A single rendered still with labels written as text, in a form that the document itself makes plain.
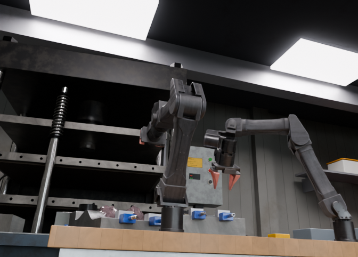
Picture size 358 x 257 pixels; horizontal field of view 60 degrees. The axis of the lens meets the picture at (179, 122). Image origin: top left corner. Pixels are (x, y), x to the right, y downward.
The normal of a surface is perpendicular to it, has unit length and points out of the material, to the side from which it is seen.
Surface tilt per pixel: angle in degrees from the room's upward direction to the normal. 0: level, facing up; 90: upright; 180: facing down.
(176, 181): 120
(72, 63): 90
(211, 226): 90
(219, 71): 90
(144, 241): 90
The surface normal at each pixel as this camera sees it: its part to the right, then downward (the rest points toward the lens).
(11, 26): 0.31, -0.37
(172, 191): 0.25, 0.14
